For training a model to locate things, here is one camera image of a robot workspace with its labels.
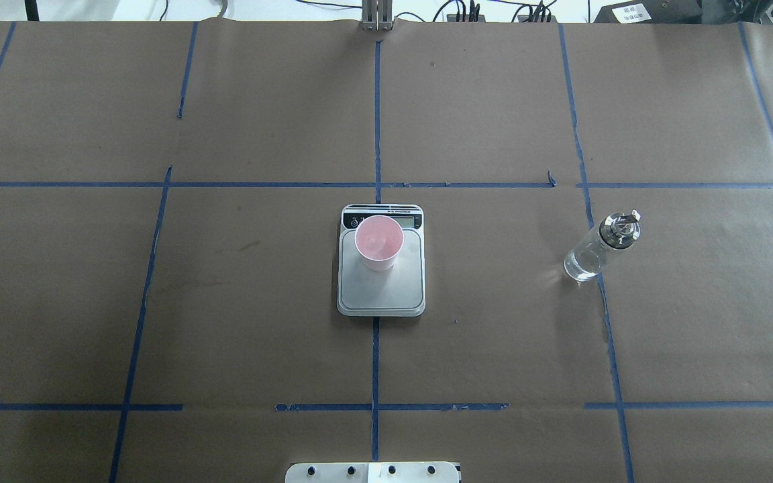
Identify pink plastic cup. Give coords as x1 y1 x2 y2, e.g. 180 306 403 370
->
354 216 404 272

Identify clear glass sauce bottle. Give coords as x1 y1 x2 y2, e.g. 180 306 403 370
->
562 210 641 282

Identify white digital kitchen scale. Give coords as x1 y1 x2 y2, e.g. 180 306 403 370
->
336 204 426 317

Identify brown paper table cover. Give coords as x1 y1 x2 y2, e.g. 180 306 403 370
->
0 18 773 482

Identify black box with label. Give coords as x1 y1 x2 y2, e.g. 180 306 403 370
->
592 1 703 24

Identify aluminium frame post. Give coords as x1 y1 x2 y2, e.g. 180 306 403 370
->
360 0 395 32

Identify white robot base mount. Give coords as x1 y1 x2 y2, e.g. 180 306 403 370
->
285 461 462 482

